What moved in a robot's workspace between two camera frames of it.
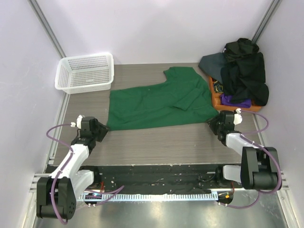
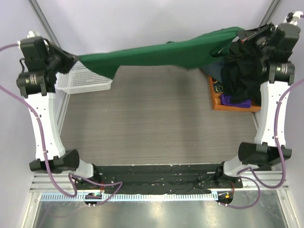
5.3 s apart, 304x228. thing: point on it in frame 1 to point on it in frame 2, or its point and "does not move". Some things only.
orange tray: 217,102 does not move
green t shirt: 184,98 to 189,52
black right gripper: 213,123 to 254,33
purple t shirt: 225,99 does not move
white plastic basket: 76,74 does not move
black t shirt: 243,75 does not move
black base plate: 156,179 does not move
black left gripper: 103,129 to 69,59
